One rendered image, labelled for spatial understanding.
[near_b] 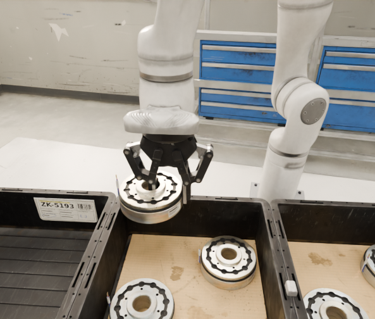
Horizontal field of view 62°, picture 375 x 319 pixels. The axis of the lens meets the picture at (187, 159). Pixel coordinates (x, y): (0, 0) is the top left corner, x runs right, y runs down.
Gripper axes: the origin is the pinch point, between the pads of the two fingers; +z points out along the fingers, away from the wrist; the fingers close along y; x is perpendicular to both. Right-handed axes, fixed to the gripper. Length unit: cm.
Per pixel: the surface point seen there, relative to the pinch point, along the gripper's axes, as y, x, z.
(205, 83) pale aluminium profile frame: -4, -180, 40
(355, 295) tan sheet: -32.6, 4.4, 17.6
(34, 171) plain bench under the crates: 54, -48, 31
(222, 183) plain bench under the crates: -12, -45, 30
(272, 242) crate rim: -17.2, 2.6, 7.6
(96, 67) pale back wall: 114, -290, 62
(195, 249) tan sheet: -4.3, -4.1, 17.6
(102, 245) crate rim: 10.7, 5.2, 7.7
